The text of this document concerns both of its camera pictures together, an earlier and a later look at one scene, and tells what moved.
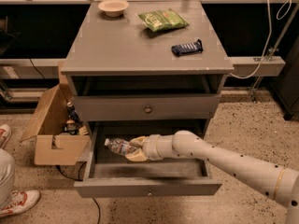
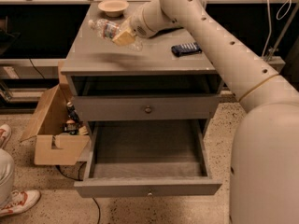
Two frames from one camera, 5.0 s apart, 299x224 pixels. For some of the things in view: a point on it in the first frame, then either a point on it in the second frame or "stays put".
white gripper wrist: (151, 147) → (138, 24)
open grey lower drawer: (109, 175) stays put
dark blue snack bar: (187, 48) stays put
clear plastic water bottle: (118, 145) → (106, 29)
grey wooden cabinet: (147, 61) stays put
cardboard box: (51, 147) stays put
